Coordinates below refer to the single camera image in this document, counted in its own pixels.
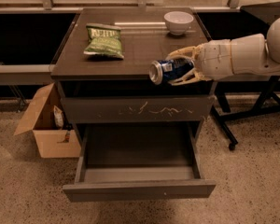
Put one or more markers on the open cardboard box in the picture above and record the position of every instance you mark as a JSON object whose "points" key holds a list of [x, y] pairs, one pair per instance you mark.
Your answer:
{"points": [[39, 119]]}

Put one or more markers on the scratched grey top drawer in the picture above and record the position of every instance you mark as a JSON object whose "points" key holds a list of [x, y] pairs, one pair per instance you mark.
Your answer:
{"points": [[137, 109]]}

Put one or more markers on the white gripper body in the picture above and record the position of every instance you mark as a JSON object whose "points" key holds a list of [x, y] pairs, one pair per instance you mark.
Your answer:
{"points": [[214, 60]]}

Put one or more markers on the green chip bag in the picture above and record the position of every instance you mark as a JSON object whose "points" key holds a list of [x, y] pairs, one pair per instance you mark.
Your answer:
{"points": [[104, 40]]}

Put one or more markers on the dark side table top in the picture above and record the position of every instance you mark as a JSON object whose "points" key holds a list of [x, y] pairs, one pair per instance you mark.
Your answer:
{"points": [[268, 12]]}

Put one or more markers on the white ceramic bowl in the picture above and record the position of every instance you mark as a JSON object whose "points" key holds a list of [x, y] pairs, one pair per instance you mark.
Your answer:
{"points": [[178, 22]]}

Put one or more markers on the dark grey drawer cabinet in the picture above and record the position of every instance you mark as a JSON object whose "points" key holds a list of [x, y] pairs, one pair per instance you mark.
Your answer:
{"points": [[144, 39]]}

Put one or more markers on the blue pepsi can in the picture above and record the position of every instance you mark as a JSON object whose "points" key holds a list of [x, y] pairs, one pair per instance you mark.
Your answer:
{"points": [[163, 71]]}

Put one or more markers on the snack packet in box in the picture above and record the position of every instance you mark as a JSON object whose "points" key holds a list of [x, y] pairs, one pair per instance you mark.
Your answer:
{"points": [[58, 117]]}

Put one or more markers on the open grey middle drawer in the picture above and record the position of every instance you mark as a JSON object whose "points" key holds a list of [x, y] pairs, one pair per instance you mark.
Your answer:
{"points": [[138, 161]]}

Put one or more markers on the black rolling stand base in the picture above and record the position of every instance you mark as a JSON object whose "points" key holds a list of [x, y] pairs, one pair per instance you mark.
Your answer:
{"points": [[268, 102]]}

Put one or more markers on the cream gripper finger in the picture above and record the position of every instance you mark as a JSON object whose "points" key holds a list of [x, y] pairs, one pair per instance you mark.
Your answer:
{"points": [[191, 52], [191, 76]]}

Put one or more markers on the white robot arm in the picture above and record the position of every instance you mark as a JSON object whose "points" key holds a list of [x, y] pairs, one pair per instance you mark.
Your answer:
{"points": [[254, 54]]}

